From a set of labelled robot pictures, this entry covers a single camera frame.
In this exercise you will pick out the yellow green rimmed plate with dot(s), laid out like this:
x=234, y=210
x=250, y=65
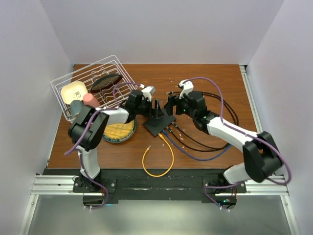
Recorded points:
x=118, y=133

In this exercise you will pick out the black network switch box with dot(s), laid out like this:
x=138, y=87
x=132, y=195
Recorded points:
x=156, y=126

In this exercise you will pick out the cream square bowl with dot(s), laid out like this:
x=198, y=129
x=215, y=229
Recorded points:
x=73, y=91

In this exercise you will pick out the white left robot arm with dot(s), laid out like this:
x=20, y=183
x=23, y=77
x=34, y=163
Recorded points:
x=89, y=126

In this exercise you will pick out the dark brown oval plate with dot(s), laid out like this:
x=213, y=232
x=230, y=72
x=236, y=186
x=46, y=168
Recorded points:
x=105, y=82

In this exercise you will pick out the grey green mug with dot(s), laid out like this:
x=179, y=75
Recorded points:
x=74, y=108

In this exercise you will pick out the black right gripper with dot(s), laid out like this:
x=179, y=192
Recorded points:
x=172, y=100

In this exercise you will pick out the aluminium frame rail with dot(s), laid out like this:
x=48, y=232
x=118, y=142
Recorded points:
x=64, y=185

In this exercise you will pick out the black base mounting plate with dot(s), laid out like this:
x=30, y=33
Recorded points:
x=178, y=185

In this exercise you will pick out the pink cup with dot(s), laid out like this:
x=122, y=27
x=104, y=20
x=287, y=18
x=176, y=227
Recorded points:
x=90, y=99

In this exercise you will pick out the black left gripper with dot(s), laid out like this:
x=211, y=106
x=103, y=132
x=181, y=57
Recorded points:
x=158, y=112

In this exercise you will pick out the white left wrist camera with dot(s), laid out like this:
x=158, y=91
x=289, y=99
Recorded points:
x=148, y=92

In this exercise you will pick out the white wire dish rack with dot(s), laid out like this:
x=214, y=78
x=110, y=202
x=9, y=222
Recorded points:
x=88, y=74

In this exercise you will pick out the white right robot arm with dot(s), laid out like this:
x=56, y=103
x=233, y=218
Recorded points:
x=259, y=151

